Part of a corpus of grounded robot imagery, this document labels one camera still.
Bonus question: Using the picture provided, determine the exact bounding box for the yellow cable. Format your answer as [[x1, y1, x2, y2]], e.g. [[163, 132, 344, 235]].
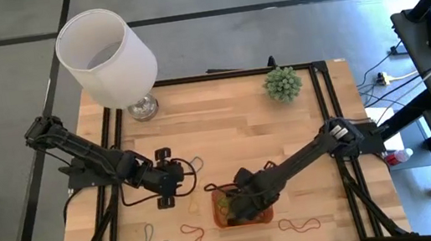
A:
[[185, 188, 206, 216]]

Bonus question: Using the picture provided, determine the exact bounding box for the green spiky plant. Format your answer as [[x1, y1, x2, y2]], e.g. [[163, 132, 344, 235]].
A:
[[260, 63, 305, 107]]

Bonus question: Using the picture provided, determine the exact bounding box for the red rubber band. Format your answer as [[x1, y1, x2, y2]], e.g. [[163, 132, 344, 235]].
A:
[[179, 221, 207, 241], [276, 213, 323, 238]]

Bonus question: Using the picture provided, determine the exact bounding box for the grey rubber band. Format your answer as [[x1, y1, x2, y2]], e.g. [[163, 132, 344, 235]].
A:
[[187, 154, 207, 175]]

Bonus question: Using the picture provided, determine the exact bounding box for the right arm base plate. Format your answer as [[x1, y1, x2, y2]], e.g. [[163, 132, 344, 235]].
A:
[[351, 120, 387, 157]]

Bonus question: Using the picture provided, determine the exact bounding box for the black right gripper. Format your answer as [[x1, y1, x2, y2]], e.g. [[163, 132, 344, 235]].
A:
[[222, 162, 288, 227]]

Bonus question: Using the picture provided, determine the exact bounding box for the clear bottle red cap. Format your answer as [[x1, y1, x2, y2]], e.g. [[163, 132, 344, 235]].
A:
[[383, 146, 416, 168]]

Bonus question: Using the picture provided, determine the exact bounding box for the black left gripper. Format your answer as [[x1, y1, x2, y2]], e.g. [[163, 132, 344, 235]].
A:
[[131, 144, 192, 214]]

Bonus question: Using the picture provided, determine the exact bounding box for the black aluminium frame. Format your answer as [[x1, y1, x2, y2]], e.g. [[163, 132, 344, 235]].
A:
[[33, 38, 419, 241]]

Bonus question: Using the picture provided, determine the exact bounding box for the teal rubber band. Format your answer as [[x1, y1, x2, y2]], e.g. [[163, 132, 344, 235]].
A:
[[141, 220, 172, 241]]

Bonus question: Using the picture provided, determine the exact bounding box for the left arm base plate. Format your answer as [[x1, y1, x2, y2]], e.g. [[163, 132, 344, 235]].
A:
[[56, 147, 129, 192]]

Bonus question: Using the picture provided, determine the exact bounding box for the green rubber band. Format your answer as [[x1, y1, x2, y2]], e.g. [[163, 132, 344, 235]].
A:
[[215, 193, 234, 218]]

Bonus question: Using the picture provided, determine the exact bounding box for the black metal bar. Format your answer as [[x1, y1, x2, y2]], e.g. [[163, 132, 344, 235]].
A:
[[371, 88, 431, 143]]

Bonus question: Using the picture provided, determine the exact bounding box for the orange plastic bin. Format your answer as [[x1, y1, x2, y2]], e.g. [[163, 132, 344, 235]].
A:
[[208, 179, 276, 231]]

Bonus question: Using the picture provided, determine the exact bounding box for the white table lamp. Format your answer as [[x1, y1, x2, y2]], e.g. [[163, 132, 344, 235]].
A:
[[50, 1, 166, 133]]

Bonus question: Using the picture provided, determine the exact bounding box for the white box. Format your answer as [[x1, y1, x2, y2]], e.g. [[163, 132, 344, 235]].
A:
[[363, 102, 406, 156]]

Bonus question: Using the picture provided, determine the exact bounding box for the white power strip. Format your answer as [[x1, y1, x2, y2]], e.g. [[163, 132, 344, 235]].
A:
[[375, 69, 395, 87]]

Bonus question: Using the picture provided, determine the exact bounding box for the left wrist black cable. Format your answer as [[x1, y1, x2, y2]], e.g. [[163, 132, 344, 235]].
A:
[[115, 155, 202, 209]]

